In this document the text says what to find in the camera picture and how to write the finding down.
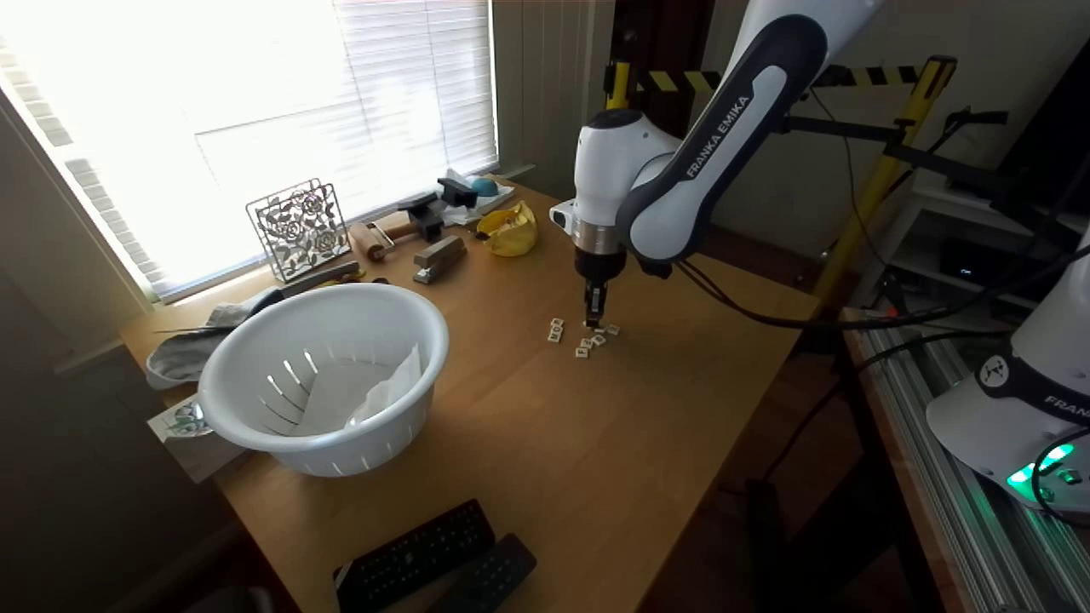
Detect white shelf unit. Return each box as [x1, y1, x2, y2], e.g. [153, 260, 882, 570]
[882, 166, 1090, 316]

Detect thick black cable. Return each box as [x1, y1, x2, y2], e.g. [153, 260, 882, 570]
[1025, 422, 1090, 531]

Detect white window blinds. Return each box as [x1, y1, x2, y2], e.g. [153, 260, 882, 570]
[0, 0, 505, 305]

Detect white paper napkin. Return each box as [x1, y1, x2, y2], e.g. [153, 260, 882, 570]
[338, 339, 428, 431]

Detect aluminium extrusion robot stand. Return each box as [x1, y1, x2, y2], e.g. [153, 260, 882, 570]
[845, 321, 1090, 613]

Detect black monitor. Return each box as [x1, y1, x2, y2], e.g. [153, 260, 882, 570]
[998, 36, 1090, 224]

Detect white wire lattice cube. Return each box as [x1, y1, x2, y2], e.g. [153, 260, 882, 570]
[240, 176, 353, 286]

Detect white plastic colander bowl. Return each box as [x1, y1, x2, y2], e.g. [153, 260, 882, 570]
[193, 279, 453, 479]

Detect black boom rod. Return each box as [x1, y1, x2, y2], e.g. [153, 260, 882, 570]
[781, 107, 1090, 232]

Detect white paper packet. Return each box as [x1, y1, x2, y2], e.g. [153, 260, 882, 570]
[147, 397, 219, 451]

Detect brown cardboard piece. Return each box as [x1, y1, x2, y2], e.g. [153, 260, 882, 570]
[147, 426, 254, 489]

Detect black remote control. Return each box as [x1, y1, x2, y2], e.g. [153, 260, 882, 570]
[434, 531, 541, 613]
[334, 497, 499, 613]

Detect black power cable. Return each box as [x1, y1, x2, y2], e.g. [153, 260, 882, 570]
[759, 329, 1002, 486]

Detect white book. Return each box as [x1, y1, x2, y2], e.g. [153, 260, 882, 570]
[453, 182, 520, 229]

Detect yellow banana-shaped case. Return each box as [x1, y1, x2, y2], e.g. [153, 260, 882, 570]
[474, 199, 541, 262]

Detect grey metal tool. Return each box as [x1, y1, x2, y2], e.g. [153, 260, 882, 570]
[408, 232, 468, 286]

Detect black box device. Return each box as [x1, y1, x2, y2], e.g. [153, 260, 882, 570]
[434, 166, 484, 213]

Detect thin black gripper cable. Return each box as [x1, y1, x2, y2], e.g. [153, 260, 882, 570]
[673, 251, 1084, 333]

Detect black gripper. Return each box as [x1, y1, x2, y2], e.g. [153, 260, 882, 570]
[573, 248, 631, 333]

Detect black stapler device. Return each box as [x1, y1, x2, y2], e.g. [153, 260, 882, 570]
[393, 191, 449, 246]

